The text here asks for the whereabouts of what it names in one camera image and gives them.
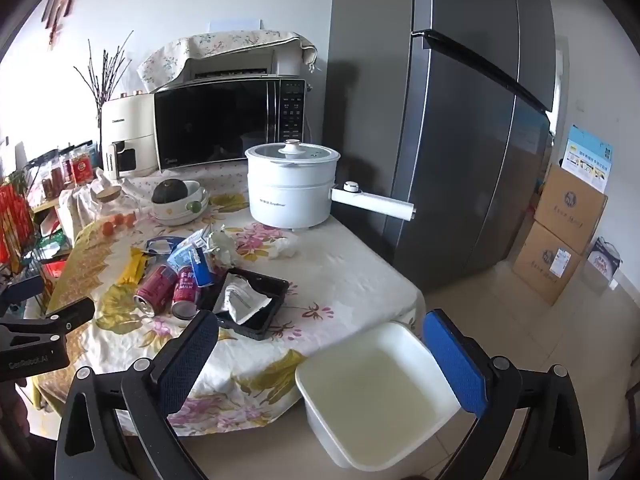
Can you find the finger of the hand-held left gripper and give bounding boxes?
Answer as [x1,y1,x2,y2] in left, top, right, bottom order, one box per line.
[0,276,46,318]
[31,297,96,336]

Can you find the black plastic tray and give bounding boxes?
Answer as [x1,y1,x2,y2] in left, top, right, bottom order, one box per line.
[197,267,291,343]

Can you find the blue drink carton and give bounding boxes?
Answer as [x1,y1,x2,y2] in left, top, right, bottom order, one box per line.
[190,247,217,288]

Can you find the floral cloth cover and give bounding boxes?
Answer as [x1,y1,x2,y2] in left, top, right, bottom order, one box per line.
[137,30,318,93]

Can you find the crumpled white plastic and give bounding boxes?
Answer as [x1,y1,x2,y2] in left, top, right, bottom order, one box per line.
[205,230,238,266]

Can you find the clear glass jar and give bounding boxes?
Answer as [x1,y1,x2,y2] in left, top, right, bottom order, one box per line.
[92,180,141,223]

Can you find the grey refrigerator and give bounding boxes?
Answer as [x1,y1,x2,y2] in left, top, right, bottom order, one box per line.
[327,0,558,293]

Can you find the glass pot lid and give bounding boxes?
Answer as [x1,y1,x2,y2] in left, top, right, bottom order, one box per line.
[247,139,341,166]

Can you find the black wire rack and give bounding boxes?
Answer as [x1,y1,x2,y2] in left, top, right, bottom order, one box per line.
[0,240,71,311]

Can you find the white shopping bag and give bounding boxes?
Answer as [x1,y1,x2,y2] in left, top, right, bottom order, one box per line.
[586,236,623,291]

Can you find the floral tablecloth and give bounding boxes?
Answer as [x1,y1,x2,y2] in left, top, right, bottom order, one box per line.
[32,160,426,436]

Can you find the black microwave oven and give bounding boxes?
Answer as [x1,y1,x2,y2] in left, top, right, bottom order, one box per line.
[152,57,308,171]

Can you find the white bowl with green knobs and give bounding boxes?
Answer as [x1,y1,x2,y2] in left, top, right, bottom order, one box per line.
[150,180,211,226]

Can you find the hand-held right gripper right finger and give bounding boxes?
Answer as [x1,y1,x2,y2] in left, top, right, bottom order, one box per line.
[423,309,591,480]

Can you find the crumpled white tissue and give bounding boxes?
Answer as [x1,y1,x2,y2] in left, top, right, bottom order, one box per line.
[270,237,301,261]

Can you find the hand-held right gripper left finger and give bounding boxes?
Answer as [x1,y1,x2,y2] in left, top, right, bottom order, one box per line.
[54,310,221,480]

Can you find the white electric cooking pot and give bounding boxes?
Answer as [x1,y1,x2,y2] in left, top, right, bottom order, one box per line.
[245,139,418,233]

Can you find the light blue packet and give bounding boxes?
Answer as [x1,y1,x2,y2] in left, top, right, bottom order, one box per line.
[167,240,201,273]

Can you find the red drink can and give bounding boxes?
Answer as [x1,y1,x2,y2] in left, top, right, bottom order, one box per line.
[171,266,203,321]
[132,264,178,317]

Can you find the white plastic bin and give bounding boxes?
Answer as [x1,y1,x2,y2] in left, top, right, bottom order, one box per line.
[295,321,461,472]

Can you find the yellow snack bag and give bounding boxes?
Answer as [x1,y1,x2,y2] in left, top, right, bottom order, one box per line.
[117,247,151,286]

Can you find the dark green squash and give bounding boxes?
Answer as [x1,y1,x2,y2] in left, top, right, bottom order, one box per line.
[151,178,190,204]

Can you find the dried branches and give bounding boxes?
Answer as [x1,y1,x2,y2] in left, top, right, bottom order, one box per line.
[74,30,135,121]

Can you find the blue and white leaflet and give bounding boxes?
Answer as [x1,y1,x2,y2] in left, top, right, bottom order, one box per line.
[560,125,615,193]

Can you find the white paper bag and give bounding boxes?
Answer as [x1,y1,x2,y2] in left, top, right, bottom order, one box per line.
[213,280,275,325]

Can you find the cream air fryer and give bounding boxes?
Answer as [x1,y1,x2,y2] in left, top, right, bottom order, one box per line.
[100,92,157,181]

